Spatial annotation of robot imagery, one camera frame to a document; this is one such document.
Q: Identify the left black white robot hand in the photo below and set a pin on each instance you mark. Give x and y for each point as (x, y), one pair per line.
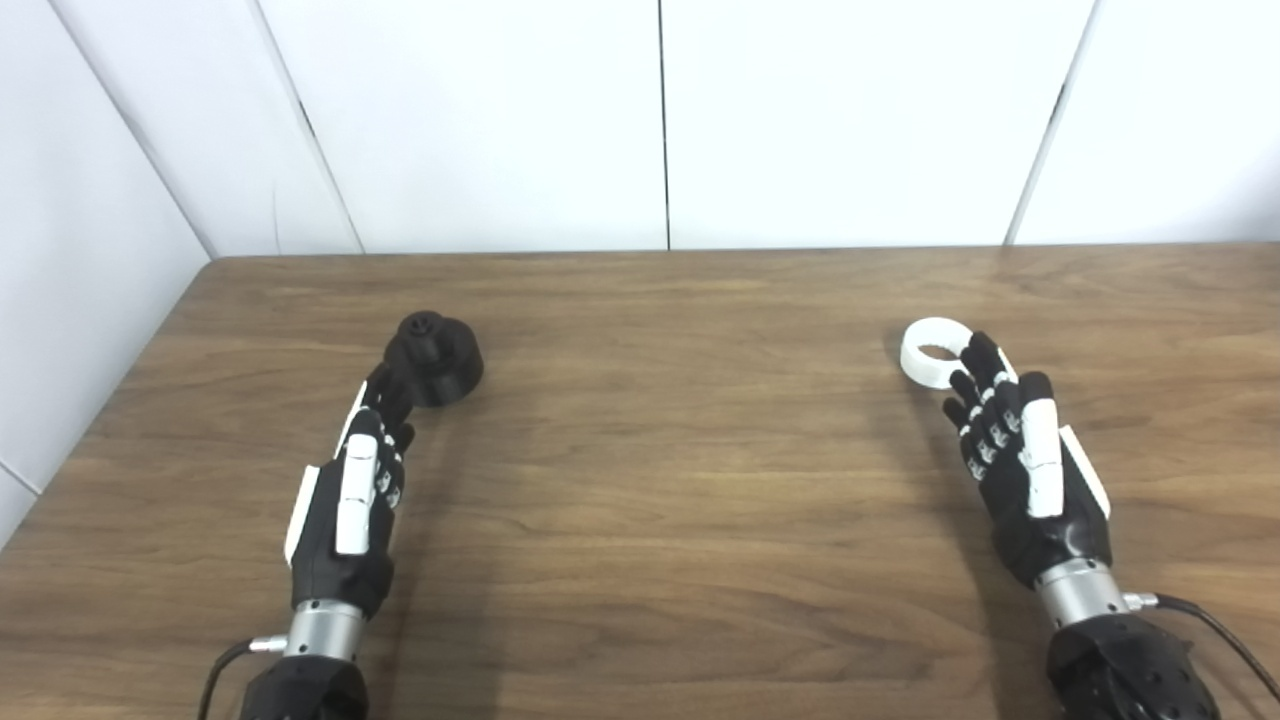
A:
(352, 500)

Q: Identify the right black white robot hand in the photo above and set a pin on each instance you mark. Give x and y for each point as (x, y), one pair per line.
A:
(1040, 480)

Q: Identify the round black plastic part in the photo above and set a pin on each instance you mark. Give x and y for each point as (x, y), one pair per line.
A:
(436, 358)

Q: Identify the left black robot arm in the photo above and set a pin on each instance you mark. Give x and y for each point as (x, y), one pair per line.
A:
(312, 680)

